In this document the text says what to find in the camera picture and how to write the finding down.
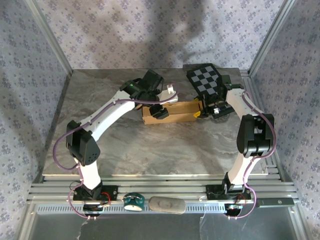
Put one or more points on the aluminium side rail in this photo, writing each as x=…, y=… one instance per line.
x=250, y=82

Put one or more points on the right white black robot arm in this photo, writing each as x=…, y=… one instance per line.
x=237, y=102

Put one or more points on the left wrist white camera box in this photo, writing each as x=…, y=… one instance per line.
x=170, y=96

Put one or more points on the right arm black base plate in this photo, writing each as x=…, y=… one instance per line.
x=212, y=193

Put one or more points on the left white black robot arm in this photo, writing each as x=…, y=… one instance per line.
x=112, y=112

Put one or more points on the black rectangular bar device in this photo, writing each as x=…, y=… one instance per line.
x=275, y=202

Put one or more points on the brown cardboard box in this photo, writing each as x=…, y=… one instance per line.
x=175, y=116

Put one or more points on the black grey checkerboard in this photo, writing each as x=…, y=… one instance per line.
x=202, y=80

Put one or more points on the aluminium rail frame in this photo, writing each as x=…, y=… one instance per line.
x=162, y=186

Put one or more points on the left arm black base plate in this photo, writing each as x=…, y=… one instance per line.
x=112, y=192

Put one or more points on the grey oval stone pad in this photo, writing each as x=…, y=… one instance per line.
x=166, y=204

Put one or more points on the aluminium corner post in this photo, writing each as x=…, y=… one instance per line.
x=53, y=42
x=270, y=37

